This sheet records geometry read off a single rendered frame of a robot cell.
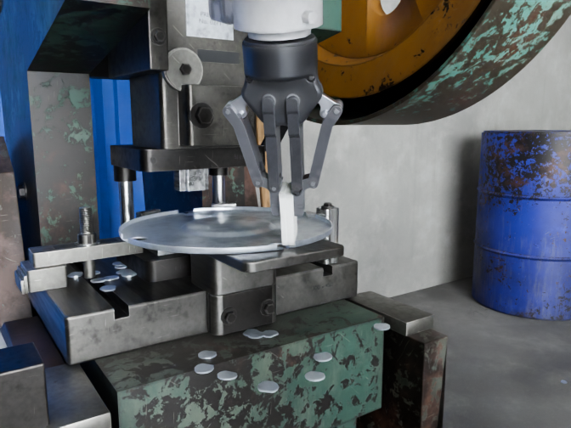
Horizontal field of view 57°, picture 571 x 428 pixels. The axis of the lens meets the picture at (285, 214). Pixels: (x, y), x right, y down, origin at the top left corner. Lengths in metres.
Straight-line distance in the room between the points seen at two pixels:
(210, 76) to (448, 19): 0.37
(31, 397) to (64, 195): 0.47
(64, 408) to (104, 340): 0.11
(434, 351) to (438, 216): 2.28
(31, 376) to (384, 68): 0.71
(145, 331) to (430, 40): 0.60
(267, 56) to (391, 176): 2.26
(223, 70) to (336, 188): 1.78
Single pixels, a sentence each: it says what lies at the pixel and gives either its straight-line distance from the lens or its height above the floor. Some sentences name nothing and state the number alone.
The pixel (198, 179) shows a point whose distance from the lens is 0.82.
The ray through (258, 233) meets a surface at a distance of 0.69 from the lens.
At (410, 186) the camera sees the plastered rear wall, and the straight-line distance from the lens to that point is 2.86.
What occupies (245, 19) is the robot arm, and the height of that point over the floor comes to 1.02.
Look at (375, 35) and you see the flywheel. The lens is 1.03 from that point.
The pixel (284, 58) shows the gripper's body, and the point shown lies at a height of 0.99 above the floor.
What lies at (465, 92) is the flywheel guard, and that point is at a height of 0.97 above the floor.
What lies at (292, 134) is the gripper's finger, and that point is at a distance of 0.56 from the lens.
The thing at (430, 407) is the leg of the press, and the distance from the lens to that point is 0.84.
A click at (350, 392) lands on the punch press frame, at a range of 0.80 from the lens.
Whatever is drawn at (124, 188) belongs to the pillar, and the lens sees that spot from 0.86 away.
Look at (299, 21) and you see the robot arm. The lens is 0.51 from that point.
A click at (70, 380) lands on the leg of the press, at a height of 0.64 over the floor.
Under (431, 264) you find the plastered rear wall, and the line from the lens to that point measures 3.09.
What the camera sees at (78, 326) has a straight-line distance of 0.67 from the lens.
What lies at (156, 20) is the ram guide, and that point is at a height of 1.05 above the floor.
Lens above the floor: 0.93
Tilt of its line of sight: 10 degrees down
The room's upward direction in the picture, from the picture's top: straight up
